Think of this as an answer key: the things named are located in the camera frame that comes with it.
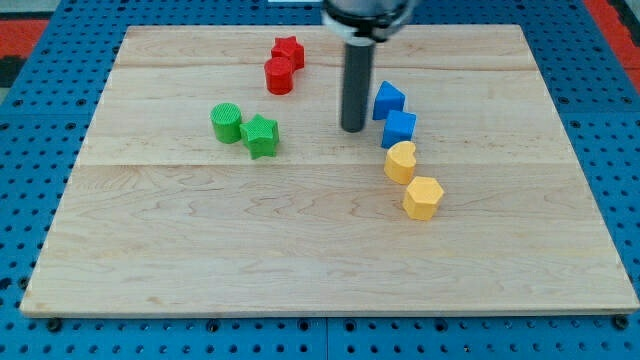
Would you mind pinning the blue cube block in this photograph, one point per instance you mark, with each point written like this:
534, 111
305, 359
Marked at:
399, 126

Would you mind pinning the blue triangle block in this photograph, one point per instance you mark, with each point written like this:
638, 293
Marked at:
388, 98

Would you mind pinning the red cylinder block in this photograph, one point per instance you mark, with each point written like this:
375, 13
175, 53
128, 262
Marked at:
279, 75

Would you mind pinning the red star block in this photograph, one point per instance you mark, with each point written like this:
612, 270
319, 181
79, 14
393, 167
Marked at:
291, 49

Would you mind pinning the green star block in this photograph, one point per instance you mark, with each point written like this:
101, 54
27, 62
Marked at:
260, 136

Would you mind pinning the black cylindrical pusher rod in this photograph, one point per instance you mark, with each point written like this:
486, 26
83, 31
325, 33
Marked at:
356, 81

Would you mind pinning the yellow hexagon block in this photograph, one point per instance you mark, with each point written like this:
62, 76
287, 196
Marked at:
422, 198

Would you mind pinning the yellow heart block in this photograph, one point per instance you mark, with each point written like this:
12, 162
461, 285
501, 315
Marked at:
400, 162

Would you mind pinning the green cylinder block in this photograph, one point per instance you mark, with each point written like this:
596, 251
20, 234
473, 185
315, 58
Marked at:
226, 119

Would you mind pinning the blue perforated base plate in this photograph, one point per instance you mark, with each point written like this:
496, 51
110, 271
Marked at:
46, 114

